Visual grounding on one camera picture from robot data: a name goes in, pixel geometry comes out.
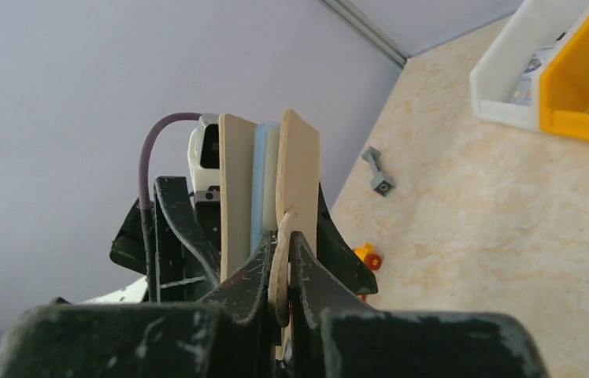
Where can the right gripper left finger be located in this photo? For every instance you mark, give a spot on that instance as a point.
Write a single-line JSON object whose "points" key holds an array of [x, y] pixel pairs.
{"points": [[226, 333]]}

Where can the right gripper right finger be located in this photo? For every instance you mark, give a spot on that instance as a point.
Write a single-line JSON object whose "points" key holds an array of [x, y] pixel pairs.
{"points": [[338, 335]]}

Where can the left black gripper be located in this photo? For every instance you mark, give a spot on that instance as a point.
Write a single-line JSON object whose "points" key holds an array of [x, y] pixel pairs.
{"points": [[187, 266]]}

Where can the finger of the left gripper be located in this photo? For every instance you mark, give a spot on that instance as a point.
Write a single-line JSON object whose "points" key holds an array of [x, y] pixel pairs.
{"points": [[337, 257]]}

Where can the beige card holder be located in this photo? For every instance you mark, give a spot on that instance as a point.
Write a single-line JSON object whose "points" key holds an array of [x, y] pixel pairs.
{"points": [[295, 203]]}

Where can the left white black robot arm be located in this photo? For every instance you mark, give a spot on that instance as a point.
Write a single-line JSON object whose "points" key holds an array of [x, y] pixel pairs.
{"points": [[254, 219]]}

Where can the yellow red toy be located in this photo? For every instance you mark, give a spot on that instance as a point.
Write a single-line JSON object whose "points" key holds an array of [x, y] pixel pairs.
{"points": [[369, 256]]}

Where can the grey dumbbell-shaped part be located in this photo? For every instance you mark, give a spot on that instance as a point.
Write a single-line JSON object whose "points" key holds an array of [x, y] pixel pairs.
{"points": [[381, 183]]}

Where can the white plastic bin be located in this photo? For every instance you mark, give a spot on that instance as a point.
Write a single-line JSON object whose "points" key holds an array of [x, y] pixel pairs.
{"points": [[534, 24]]}

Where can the papers in white bin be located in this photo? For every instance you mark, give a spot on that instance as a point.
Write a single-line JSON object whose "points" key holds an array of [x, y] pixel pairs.
{"points": [[522, 91]]}

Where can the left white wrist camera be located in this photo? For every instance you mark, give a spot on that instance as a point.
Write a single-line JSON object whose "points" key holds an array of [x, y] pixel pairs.
{"points": [[204, 159]]}

